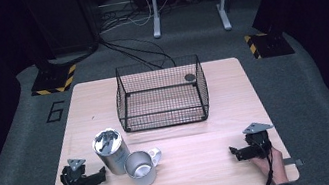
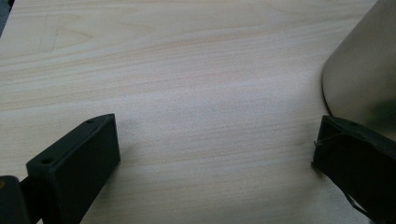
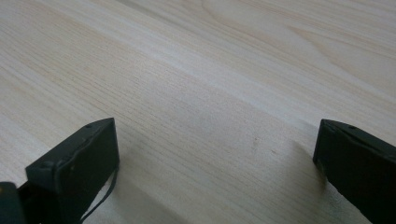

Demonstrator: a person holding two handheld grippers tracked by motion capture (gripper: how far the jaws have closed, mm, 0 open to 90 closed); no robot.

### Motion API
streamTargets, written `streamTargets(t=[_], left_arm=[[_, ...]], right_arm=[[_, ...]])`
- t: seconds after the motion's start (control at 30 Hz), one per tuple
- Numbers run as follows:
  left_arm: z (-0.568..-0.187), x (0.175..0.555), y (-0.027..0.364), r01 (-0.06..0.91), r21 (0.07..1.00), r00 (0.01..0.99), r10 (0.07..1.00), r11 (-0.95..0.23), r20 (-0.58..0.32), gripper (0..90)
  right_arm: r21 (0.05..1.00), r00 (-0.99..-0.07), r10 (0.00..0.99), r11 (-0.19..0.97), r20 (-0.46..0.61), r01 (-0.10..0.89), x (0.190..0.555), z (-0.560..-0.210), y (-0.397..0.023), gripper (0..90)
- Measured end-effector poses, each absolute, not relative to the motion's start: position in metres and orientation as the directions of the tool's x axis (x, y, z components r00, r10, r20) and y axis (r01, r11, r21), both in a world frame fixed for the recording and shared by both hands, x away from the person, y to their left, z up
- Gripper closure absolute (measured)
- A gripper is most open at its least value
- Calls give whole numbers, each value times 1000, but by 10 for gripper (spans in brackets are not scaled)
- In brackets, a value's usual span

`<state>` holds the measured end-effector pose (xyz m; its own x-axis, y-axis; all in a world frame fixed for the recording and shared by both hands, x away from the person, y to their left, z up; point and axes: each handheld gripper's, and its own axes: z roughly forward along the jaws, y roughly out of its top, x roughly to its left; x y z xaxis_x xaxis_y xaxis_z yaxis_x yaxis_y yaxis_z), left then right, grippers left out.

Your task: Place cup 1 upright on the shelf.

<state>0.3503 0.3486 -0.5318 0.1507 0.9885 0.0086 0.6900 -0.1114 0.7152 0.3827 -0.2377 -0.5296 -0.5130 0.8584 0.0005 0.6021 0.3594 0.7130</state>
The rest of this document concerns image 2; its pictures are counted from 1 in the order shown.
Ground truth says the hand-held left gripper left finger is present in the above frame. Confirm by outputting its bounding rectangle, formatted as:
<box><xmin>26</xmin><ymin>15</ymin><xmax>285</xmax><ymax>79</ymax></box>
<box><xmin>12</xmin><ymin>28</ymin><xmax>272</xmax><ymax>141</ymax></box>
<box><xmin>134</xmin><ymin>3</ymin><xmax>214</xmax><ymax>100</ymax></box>
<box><xmin>25</xmin><ymin>113</ymin><xmax>121</xmax><ymax>224</ymax></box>

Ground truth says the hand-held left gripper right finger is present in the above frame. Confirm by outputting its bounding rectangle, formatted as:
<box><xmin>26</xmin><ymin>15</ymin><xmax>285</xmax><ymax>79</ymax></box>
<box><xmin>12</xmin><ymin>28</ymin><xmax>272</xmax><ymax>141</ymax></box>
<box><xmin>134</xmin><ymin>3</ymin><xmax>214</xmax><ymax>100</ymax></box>
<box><xmin>311</xmin><ymin>115</ymin><xmax>396</xmax><ymax>224</ymax></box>

